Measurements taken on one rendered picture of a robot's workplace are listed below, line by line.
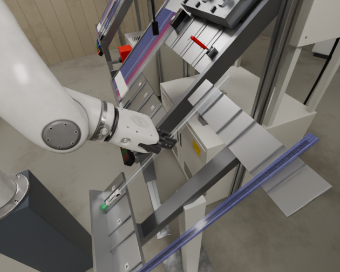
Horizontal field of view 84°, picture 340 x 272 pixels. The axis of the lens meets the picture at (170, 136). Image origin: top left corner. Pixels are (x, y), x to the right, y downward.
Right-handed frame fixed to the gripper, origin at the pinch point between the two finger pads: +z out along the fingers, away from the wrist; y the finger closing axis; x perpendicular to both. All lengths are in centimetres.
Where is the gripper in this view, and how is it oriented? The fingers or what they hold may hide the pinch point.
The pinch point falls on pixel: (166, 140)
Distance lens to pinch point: 48.7
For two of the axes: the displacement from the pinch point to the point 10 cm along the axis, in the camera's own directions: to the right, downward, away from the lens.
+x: -5.3, 7.5, 4.0
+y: -3.5, -6.2, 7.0
